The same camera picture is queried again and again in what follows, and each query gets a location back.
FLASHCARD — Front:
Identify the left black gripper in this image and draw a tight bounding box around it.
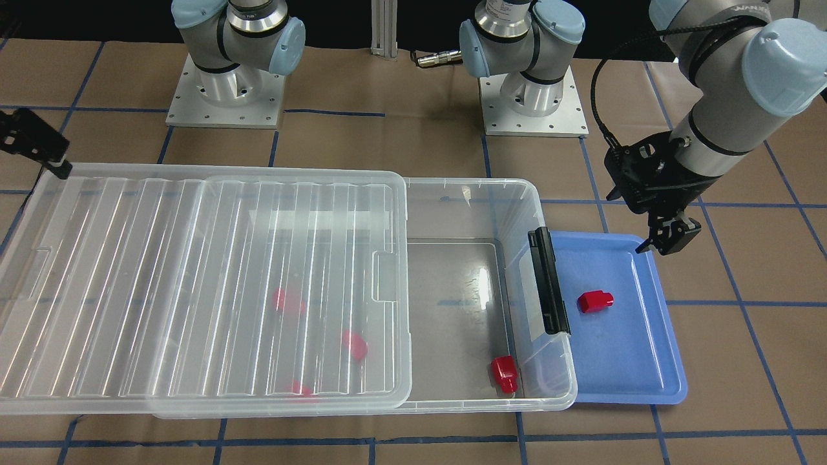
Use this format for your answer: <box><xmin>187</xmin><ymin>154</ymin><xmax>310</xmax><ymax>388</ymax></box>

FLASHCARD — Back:
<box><xmin>605</xmin><ymin>130</ymin><xmax>711</xmax><ymax>256</ymax></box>

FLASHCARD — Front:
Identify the red block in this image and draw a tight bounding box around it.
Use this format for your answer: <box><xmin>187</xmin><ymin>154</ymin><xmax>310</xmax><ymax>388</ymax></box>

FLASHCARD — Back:
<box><xmin>271</xmin><ymin>287</ymin><xmax>307</xmax><ymax>316</ymax></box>
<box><xmin>284</xmin><ymin>380</ymin><xmax>317</xmax><ymax>403</ymax></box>
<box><xmin>340</xmin><ymin>331</ymin><xmax>368</xmax><ymax>362</ymax></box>
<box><xmin>490</xmin><ymin>355</ymin><xmax>519</xmax><ymax>395</ymax></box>
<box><xmin>577</xmin><ymin>289</ymin><xmax>615</xmax><ymax>314</ymax></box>

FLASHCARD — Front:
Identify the clear plastic box lid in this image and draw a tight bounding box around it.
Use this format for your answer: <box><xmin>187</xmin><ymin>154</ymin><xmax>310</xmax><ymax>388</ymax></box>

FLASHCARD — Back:
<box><xmin>1</xmin><ymin>163</ymin><xmax>412</xmax><ymax>419</ymax></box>

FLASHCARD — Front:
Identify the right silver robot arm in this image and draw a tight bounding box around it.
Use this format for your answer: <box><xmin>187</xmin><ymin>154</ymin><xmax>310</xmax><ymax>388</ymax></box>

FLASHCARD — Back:
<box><xmin>2</xmin><ymin>1</ymin><xmax>306</xmax><ymax>180</ymax></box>

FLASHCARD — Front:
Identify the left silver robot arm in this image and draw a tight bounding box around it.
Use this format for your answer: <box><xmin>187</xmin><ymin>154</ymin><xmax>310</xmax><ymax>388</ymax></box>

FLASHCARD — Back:
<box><xmin>459</xmin><ymin>1</ymin><xmax>826</xmax><ymax>255</ymax></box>

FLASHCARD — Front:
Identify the red block in box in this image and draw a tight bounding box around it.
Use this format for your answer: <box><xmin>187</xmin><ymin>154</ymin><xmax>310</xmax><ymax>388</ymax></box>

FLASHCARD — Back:
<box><xmin>490</xmin><ymin>355</ymin><xmax>519</xmax><ymax>395</ymax></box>
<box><xmin>271</xmin><ymin>287</ymin><xmax>307</xmax><ymax>316</ymax></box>
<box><xmin>340</xmin><ymin>331</ymin><xmax>368</xmax><ymax>362</ymax></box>
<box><xmin>284</xmin><ymin>380</ymin><xmax>317</xmax><ymax>403</ymax></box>

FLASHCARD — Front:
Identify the clear plastic storage box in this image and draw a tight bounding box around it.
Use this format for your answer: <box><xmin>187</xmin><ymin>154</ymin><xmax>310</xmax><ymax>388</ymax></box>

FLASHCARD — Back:
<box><xmin>132</xmin><ymin>170</ymin><xmax>577</xmax><ymax>419</ymax></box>

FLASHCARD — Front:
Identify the blue plastic tray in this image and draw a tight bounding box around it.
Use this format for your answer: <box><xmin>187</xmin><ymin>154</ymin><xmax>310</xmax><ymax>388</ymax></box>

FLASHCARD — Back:
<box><xmin>550</xmin><ymin>231</ymin><xmax>688</xmax><ymax>404</ymax></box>

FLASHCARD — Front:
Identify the black box latch handle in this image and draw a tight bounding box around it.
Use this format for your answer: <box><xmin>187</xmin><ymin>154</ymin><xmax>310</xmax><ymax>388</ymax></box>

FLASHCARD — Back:
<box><xmin>527</xmin><ymin>226</ymin><xmax>571</xmax><ymax>335</ymax></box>

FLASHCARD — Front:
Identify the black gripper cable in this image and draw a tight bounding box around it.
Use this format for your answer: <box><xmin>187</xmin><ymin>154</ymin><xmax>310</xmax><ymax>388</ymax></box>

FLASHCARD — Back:
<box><xmin>591</xmin><ymin>16</ymin><xmax>763</xmax><ymax>152</ymax></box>

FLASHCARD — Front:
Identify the silver cable connector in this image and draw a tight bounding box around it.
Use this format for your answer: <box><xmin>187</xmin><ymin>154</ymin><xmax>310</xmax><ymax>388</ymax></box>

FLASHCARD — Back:
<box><xmin>410</xmin><ymin>50</ymin><xmax>463</xmax><ymax>68</ymax></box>

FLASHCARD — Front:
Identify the aluminium frame post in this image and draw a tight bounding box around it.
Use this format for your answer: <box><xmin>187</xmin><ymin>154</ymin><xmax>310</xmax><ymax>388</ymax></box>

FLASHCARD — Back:
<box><xmin>370</xmin><ymin>0</ymin><xmax>398</xmax><ymax>61</ymax></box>

